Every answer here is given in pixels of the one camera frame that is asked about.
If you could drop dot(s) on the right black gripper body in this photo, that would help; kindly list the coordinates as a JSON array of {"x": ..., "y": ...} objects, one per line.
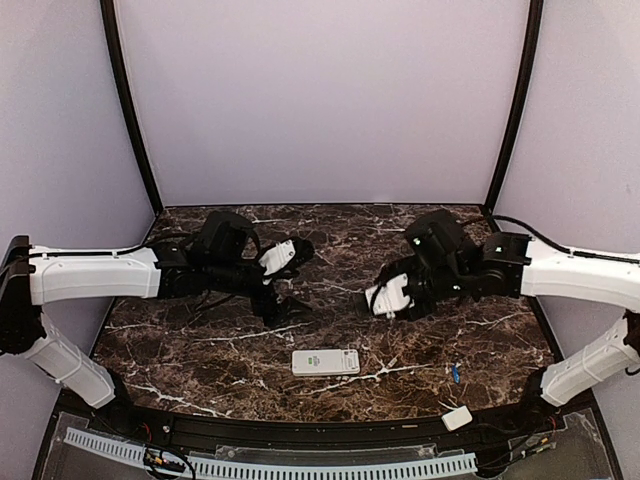
[{"x": 441, "y": 284}]

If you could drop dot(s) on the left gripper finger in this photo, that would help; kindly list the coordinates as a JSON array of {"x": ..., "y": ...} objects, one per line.
[
  {"x": 273, "y": 315},
  {"x": 291, "y": 307}
]

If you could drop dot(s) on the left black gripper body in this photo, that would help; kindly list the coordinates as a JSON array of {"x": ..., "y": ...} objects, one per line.
[{"x": 259, "y": 302}]

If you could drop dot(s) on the white remote control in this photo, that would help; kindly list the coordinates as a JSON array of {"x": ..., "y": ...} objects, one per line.
[{"x": 327, "y": 362}]

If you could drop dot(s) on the white battery cover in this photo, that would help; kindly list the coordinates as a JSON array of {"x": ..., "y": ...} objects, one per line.
[{"x": 456, "y": 418}]

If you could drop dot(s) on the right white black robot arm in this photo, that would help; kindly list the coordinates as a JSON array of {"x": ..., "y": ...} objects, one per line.
[{"x": 446, "y": 263}]

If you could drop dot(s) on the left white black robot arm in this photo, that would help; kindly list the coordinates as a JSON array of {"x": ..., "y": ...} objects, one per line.
[{"x": 225, "y": 255}]

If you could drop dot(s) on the blue battery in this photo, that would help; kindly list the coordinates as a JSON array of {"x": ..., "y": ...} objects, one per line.
[{"x": 455, "y": 374}]

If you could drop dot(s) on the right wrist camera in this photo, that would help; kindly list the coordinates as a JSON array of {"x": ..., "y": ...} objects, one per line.
[{"x": 388, "y": 299}]

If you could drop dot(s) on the black front rail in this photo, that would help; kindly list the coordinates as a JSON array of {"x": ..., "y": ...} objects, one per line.
[{"x": 187, "y": 432}]

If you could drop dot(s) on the white slotted cable duct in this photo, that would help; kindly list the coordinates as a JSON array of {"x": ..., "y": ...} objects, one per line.
[{"x": 247, "y": 463}]

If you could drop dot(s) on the small circuit board with wires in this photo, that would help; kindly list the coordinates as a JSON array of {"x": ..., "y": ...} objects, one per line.
[{"x": 162, "y": 464}]

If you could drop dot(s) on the right black frame post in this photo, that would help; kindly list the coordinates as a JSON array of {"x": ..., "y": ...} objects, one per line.
[{"x": 518, "y": 103}]

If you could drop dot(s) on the black frame post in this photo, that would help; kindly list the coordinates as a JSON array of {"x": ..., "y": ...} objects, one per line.
[
  {"x": 518, "y": 103},
  {"x": 126, "y": 101}
]

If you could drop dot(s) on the left black frame post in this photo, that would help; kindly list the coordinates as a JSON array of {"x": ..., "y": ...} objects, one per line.
[{"x": 126, "y": 101}]

